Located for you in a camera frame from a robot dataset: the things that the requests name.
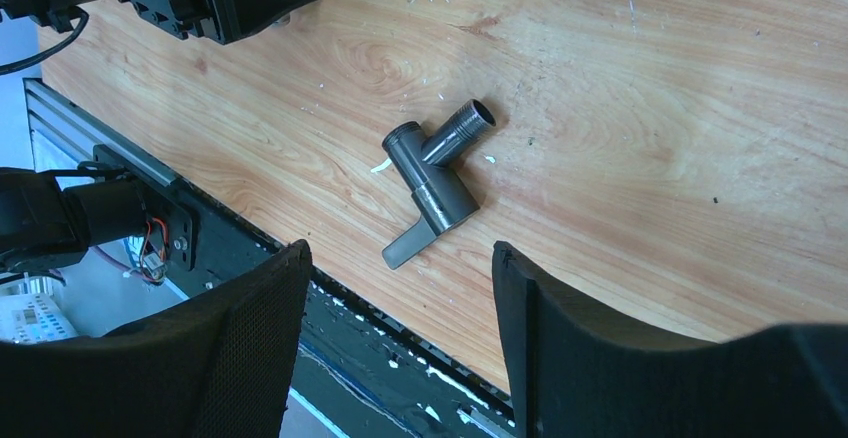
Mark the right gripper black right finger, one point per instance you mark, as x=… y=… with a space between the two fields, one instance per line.
x=579 y=368

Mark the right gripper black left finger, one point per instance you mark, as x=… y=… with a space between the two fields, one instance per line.
x=159 y=362

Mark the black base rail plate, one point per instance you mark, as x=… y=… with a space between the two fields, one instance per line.
x=360 y=371

